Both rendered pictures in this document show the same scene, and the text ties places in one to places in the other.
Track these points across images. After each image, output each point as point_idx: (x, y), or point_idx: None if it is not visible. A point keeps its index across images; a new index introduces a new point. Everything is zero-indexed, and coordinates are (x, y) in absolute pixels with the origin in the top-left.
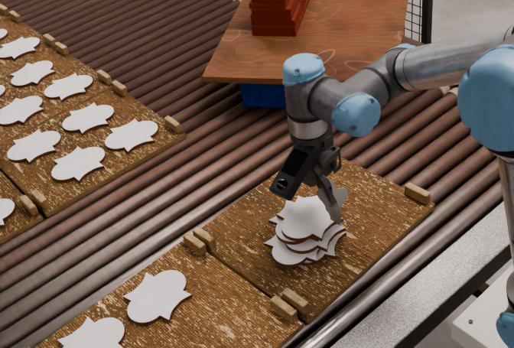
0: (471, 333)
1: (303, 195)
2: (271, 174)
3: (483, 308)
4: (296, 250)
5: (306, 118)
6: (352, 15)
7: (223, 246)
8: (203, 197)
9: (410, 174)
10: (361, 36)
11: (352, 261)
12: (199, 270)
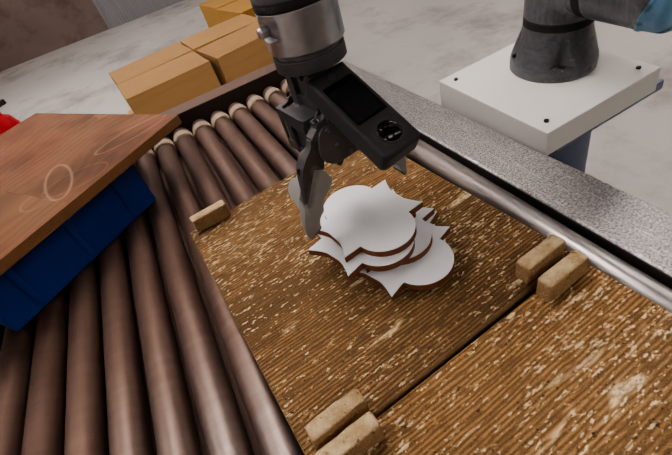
0: (562, 121)
1: (288, 249)
2: (202, 304)
3: (526, 112)
4: (428, 244)
5: None
6: (16, 151)
7: (366, 383)
8: (188, 432)
9: (296, 161)
10: (64, 143)
11: (446, 199)
12: (428, 446)
